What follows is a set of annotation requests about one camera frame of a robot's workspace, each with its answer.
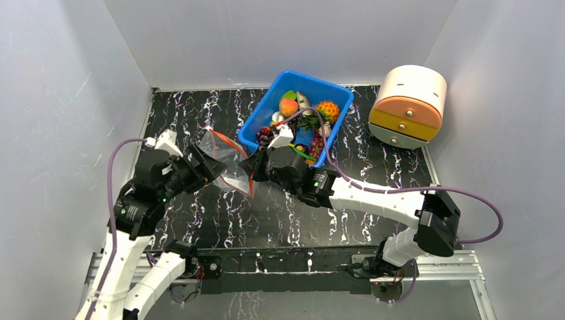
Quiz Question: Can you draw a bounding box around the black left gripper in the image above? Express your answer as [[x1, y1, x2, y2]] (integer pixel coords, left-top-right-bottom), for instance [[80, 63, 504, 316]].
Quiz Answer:
[[159, 143, 228, 201]]

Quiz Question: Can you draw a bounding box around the clear zip top bag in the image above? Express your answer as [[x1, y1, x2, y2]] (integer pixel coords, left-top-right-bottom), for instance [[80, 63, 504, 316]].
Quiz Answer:
[[199, 127, 255, 199]]

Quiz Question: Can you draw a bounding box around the toy pineapple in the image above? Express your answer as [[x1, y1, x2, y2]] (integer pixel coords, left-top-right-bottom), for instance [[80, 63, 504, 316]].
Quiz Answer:
[[296, 101, 340, 131]]

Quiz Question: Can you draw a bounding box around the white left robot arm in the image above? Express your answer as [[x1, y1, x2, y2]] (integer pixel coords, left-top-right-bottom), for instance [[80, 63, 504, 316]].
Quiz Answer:
[[76, 141, 227, 319]]

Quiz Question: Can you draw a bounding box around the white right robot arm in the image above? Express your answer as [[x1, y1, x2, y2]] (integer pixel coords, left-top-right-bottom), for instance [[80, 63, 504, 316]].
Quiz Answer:
[[239, 147, 460, 277]]

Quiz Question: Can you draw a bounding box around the dark red grape bunch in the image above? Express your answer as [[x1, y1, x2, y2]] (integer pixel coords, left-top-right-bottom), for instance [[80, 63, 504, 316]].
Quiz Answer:
[[255, 127, 275, 146]]

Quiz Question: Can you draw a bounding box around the light red grape bunch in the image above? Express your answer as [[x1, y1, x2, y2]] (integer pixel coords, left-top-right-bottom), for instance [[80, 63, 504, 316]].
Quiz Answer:
[[309, 136, 324, 161]]

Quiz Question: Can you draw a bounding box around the toy peach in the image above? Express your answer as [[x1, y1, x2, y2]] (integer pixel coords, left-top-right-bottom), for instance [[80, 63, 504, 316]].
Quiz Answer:
[[279, 98, 299, 118]]

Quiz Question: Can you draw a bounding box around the toy fish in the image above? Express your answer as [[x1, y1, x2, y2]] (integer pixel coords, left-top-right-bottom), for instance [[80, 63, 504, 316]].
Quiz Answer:
[[296, 91, 312, 117]]

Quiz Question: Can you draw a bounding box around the toy garlic bulb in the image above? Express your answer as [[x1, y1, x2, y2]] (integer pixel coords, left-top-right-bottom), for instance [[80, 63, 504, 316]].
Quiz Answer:
[[317, 123, 332, 139]]

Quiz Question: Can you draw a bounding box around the blue plastic bin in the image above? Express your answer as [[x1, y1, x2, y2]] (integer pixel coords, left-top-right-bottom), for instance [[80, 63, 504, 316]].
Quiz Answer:
[[238, 71, 354, 168]]

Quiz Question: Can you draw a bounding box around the round drawer cabinet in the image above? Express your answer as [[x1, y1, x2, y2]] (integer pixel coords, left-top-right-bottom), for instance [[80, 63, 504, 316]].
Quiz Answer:
[[368, 65, 448, 149]]

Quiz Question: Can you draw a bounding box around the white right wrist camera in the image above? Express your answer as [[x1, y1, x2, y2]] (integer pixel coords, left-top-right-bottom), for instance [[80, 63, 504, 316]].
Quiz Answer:
[[267, 124, 294, 149]]

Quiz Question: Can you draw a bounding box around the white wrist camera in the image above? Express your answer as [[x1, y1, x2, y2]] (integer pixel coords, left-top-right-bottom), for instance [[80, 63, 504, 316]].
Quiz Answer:
[[267, 124, 294, 149], [144, 129, 183, 157]]

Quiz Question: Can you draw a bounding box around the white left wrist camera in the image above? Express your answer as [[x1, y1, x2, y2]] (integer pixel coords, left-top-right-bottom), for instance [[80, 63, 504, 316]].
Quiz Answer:
[[144, 129, 183, 157]]

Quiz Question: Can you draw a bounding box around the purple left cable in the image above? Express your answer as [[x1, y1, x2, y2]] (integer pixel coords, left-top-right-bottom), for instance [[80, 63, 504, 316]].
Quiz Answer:
[[83, 137, 156, 320]]

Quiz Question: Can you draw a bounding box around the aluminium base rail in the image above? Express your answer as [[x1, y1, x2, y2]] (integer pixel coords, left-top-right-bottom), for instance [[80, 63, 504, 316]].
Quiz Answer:
[[86, 245, 484, 296]]

